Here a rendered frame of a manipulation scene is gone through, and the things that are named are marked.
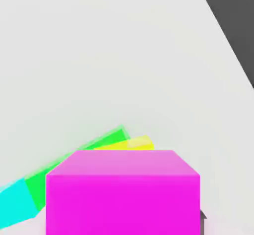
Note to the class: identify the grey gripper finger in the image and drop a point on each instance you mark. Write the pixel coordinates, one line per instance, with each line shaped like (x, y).
(202, 223)

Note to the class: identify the small magenta cube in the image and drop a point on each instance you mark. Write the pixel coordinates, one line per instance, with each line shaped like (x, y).
(123, 199)

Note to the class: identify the small yellow cube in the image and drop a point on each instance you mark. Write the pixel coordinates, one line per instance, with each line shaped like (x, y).
(137, 144)

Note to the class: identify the small cyan cube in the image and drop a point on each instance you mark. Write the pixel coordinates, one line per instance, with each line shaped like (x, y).
(15, 203)

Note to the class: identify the large green box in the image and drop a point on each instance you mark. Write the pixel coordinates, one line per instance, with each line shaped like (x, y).
(39, 187)

